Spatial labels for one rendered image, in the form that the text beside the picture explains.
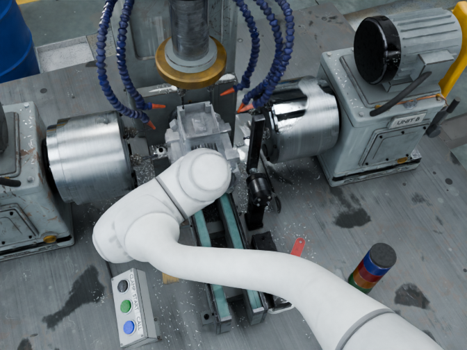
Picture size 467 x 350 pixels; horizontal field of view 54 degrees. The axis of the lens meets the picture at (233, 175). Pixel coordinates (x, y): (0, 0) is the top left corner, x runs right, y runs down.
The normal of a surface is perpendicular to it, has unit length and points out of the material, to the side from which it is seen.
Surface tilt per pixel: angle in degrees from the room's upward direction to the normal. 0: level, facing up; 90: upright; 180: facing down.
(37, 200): 89
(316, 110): 32
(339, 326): 51
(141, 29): 90
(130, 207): 23
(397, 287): 0
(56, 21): 0
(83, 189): 77
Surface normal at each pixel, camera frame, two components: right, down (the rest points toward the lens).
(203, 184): 0.17, 0.07
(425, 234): 0.04, -0.53
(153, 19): 0.26, 0.82
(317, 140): 0.26, 0.63
